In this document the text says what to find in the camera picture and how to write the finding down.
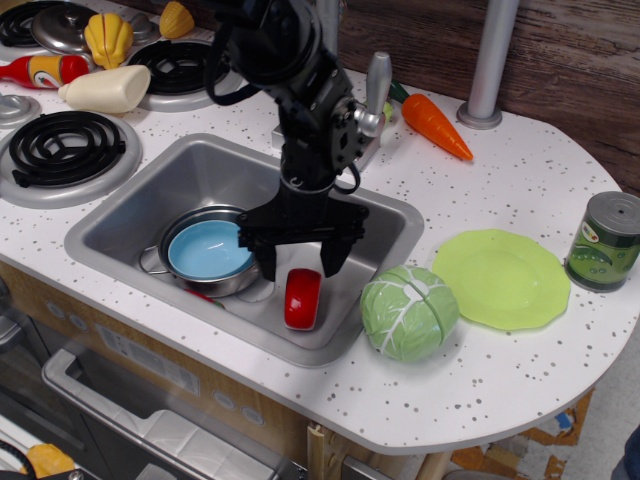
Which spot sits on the silver metal sink basin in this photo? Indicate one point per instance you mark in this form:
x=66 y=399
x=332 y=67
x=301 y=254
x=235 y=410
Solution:
x=201 y=170

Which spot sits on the light blue plastic bowl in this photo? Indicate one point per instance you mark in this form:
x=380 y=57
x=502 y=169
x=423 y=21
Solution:
x=208 y=250

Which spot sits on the far left black burner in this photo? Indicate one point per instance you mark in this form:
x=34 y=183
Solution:
x=16 y=23

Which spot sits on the grey stove knob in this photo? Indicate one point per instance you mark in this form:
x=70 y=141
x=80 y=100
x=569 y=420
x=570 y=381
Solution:
x=145 y=31
x=16 y=110

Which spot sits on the yellow object at bottom left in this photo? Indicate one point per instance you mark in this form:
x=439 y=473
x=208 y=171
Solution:
x=48 y=460

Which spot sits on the cream toy mayonnaise bottle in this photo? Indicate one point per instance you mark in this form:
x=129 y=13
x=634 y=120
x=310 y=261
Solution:
x=112 y=91

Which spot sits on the grey stove knob rear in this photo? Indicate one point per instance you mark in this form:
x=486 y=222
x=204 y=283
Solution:
x=145 y=31

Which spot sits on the red toy chili pepper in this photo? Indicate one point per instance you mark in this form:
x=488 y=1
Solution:
x=206 y=298

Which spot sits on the yellow toy bell pepper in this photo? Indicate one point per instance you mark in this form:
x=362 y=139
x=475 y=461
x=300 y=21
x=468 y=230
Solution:
x=109 y=39

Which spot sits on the light green plastic plate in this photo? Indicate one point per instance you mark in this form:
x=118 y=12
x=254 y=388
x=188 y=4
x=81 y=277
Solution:
x=503 y=280

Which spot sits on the grey metal pole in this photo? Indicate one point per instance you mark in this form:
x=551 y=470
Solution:
x=481 y=111

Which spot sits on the silver pot lid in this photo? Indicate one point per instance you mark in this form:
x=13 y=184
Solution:
x=60 y=28

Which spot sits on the yellow toy corn piece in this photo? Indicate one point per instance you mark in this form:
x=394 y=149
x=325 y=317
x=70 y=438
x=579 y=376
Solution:
x=176 y=21

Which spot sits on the silver oven door handle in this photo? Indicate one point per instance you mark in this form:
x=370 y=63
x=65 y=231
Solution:
x=163 y=444

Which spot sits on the silver toy faucet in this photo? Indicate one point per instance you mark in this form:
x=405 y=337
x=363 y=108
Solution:
x=375 y=100

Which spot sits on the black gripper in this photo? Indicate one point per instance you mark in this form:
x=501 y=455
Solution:
x=299 y=216

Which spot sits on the green pea can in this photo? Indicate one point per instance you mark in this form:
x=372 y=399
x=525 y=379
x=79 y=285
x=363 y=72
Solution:
x=606 y=244

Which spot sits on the rear black stove burner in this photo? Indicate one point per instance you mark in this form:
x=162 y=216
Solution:
x=177 y=71

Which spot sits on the front black stove burner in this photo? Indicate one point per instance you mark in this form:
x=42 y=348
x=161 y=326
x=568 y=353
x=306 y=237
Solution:
x=67 y=159

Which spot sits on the small steel pot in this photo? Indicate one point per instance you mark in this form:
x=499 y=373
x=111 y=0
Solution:
x=153 y=260

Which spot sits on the red toy ketchup bottle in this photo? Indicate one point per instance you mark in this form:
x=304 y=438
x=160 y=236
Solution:
x=45 y=72

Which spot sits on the green toy cabbage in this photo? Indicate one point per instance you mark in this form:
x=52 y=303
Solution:
x=408 y=312

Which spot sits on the orange toy carrot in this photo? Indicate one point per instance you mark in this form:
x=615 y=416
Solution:
x=422 y=115

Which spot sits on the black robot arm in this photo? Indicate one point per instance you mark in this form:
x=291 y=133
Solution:
x=276 y=47

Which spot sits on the black stove burner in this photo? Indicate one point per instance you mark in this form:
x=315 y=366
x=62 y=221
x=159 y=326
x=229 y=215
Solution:
x=177 y=71
x=67 y=159

